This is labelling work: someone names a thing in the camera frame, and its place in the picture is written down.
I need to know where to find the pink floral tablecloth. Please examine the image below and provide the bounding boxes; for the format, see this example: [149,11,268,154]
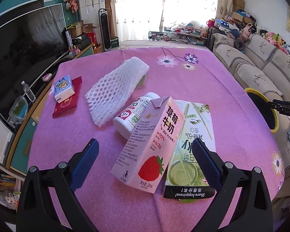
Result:
[27,46,286,232]

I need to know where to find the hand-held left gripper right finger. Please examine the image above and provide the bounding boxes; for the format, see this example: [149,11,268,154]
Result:
[192,138,273,232]

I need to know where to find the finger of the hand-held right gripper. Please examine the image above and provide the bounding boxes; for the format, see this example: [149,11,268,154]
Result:
[268,99,290,118]

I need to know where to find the stacked cardboard boxes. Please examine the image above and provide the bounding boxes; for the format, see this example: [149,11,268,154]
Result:
[231,0,255,25]

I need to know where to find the green snack box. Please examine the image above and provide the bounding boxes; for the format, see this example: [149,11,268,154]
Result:
[163,99,217,203]

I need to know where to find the blue star tissue pack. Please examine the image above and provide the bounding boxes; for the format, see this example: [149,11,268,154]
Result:
[54,74,75,102]

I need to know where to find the open cardboard boxes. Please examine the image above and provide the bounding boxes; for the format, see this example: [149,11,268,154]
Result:
[67,20,98,38]

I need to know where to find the white foam fruit net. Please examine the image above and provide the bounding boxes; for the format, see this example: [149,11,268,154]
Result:
[85,56,150,128]

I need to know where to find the teal and yellow television cabinet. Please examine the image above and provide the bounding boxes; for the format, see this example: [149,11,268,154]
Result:
[3,41,98,174]

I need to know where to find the pile of plush toys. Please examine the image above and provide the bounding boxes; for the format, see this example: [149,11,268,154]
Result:
[214,17,290,61]

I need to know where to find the bookshelf with books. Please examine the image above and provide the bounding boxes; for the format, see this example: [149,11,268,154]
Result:
[0,159,22,208]

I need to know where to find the plastic bag with green contents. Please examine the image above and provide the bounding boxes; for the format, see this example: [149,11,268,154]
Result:
[8,96,29,125]

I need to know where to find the beige covered sofa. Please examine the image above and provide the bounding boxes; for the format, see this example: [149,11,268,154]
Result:
[206,26,290,172]

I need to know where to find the clear water bottle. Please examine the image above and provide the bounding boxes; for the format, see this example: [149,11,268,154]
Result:
[21,81,36,102]

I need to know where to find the black box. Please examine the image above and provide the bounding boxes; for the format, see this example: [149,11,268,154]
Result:
[72,34,92,51]

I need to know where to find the clear plastic cup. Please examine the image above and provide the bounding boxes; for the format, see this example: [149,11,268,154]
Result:
[134,69,151,89]

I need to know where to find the white pill bottle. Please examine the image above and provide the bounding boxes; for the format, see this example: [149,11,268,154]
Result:
[113,92,161,139]

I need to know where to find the white plastic drawer unit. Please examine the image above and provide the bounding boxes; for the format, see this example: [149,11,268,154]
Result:
[0,106,16,160]

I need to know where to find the sheer white curtains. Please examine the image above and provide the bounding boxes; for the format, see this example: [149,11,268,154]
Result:
[104,0,235,41]

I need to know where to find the large curved black television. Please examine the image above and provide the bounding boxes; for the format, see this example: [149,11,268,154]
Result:
[0,3,66,124]

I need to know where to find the black tower fan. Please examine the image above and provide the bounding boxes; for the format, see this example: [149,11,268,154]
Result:
[98,8,112,52]

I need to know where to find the cluttered glass coffee table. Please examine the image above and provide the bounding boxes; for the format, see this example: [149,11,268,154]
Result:
[148,23,208,46]

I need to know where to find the black flat television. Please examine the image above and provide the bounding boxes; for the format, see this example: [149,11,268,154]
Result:
[0,0,44,21]

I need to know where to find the yellow rimmed black trash bin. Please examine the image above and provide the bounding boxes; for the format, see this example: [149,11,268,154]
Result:
[244,88,280,133]

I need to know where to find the pink strawberry milk carton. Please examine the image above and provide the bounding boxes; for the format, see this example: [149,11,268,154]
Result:
[110,96,179,195]

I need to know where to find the red flat packet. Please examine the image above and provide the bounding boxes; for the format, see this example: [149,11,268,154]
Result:
[52,76,83,119]

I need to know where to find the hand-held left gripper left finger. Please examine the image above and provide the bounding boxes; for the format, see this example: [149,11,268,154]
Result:
[17,138,100,232]

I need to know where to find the white standing air conditioner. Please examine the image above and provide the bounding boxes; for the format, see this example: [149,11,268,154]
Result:
[77,0,106,21]

